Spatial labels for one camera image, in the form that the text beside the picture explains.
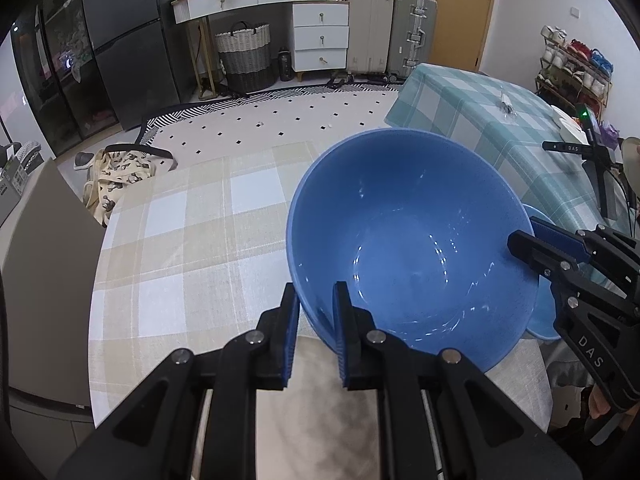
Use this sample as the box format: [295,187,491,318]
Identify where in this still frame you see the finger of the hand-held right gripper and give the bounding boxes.
[507,229,640,322]
[530,216,640,286]

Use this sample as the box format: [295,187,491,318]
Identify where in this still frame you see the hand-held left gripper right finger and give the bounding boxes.
[332,281,583,480]

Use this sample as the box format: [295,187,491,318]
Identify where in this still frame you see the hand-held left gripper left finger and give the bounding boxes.
[57,282,301,480]

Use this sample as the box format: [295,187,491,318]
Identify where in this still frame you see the large blue bowl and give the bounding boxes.
[286,129,540,374]

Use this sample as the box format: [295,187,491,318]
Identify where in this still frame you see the person's right hand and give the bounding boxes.
[587,385,626,421]

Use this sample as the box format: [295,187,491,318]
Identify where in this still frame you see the light blue ribbed bowl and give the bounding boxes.
[520,204,568,343]

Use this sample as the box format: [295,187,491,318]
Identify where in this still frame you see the black tripod stand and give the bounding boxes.
[542,102,624,222]

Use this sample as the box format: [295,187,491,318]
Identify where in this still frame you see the person's dark trousers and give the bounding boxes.
[545,350,640,480]

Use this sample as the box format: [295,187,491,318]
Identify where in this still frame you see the beige checked tablecloth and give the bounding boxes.
[87,142,332,428]

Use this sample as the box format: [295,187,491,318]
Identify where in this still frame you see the teal checked tablecloth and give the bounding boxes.
[384,62,640,283]

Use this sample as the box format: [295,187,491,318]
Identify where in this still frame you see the shoe rack with shoes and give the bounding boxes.
[535,25,614,111]

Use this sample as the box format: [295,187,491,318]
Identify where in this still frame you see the white rug with black diamonds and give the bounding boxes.
[135,82,407,172]

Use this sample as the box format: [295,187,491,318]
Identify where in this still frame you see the printed tote bag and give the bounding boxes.
[82,143,179,229]

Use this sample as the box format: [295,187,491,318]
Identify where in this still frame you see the wooden door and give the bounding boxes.
[427,0,499,74]

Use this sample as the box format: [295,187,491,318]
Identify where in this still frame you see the silver suitcase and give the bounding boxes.
[387,0,439,81]

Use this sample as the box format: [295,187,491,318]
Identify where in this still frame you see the beige suitcase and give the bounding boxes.
[346,0,396,81]

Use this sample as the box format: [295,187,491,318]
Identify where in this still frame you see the woven laundry basket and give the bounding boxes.
[215,21,276,94]

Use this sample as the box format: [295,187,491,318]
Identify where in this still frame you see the white desk with drawers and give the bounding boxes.
[172,0,351,101]

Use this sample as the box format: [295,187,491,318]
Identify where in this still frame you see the black refrigerator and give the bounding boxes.
[80,0,182,132]

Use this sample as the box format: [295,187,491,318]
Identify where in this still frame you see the black glass cabinet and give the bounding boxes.
[10,0,122,159]

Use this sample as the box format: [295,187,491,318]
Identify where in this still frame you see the grey bed frame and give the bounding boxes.
[0,157,107,432]

